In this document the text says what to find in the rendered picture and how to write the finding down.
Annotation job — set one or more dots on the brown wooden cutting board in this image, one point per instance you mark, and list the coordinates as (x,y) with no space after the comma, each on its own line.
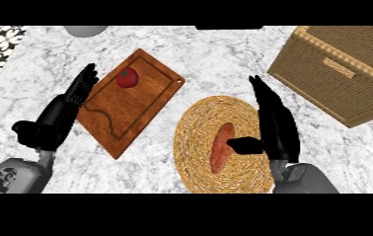
(131,105)

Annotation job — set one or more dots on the orange sweet potato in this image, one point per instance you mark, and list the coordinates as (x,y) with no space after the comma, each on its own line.
(221,151)

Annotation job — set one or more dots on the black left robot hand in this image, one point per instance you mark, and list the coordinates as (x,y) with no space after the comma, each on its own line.
(50,121)

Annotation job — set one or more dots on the grey rounded object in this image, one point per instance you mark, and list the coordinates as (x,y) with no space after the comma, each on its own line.
(84,30)

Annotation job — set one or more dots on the brown wicker basket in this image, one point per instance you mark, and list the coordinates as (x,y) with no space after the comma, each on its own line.
(324,72)

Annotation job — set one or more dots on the round woven straw placemat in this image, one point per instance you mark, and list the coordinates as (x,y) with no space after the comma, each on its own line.
(214,121)

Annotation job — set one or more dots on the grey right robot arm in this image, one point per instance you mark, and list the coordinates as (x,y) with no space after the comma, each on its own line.
(304,179)

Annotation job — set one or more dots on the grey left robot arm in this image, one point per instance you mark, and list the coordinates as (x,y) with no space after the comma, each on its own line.
(23,177)

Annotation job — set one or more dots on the red tomato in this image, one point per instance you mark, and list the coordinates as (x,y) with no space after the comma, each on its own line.
(127,77)

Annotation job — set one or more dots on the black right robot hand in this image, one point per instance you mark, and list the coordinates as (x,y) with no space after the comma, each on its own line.
(276,128)

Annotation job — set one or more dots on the black white patterned cloth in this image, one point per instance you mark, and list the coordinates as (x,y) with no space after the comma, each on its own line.
(9,40)

